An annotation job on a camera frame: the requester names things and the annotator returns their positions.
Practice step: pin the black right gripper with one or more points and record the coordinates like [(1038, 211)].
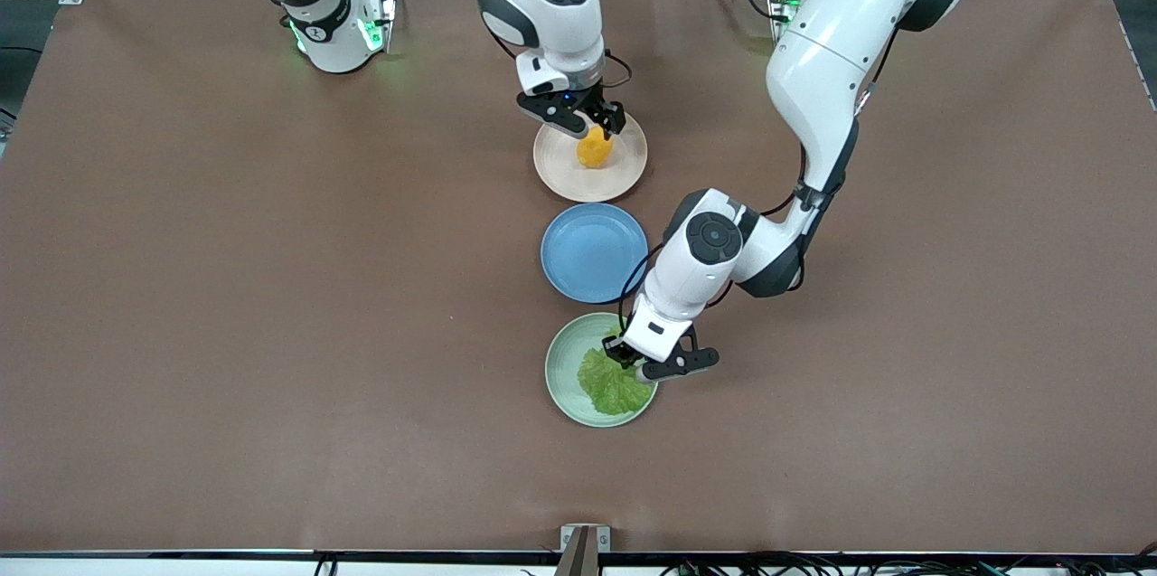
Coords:
[(604, 114)]

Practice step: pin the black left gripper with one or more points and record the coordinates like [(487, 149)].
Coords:
[(617, 348)]

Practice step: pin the yellow lemon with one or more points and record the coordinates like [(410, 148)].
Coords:
[(592, 155)]

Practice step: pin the green lettuce leaf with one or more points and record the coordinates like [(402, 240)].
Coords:
[(610, 391)]

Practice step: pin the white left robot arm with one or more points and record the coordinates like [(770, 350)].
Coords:
[(823, 51)]

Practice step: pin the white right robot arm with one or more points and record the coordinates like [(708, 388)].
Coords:
[(542, 24)]

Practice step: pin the pale green round plate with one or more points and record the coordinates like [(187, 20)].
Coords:
[(565, 361)]

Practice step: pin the beige round plate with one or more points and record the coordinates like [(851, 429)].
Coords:
[(560, 174)]

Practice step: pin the blue round plate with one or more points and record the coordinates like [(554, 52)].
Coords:
[(587, 252)]

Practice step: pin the brown table cover sheet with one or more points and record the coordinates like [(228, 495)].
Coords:
[(271, 377)]

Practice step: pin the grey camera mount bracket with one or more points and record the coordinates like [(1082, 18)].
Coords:
[(604, 538)]

